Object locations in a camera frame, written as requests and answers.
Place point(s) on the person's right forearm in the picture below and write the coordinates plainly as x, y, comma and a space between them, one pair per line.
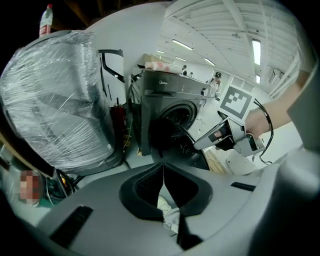
282, 107

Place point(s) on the red fire extinguisher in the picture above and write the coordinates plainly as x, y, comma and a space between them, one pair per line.
117, 120

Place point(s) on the plastic-wrapped dark appliance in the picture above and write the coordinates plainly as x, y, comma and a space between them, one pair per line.
55, 100

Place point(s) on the wooden slat mat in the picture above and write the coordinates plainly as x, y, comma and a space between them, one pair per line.
216, 162

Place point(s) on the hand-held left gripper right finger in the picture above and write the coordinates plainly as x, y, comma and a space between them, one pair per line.
225, 200

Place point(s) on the clear bottle with red label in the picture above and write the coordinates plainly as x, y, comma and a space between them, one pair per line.
46, 22

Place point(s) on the black washing machine door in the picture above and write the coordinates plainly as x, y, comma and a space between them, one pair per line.
170, 140

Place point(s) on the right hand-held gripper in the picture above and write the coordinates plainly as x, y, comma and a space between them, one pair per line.
235, 102

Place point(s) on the white round appliance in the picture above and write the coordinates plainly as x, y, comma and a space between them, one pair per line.
242, 162

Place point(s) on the black washing machine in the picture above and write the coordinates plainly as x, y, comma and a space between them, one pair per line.
160, 100

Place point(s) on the white and black appliance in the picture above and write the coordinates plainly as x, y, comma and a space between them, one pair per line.
113, 65

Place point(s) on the ceiling light strips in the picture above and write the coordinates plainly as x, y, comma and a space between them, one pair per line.
256, 51

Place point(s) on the person's right hand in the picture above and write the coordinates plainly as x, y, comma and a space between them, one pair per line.
258, 122

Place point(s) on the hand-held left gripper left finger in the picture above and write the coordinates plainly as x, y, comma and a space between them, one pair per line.
100, 225

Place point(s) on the person's left shoe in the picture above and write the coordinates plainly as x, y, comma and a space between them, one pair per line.
165, 205

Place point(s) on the person's grey trousers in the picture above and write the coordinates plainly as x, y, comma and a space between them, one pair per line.
295, 200

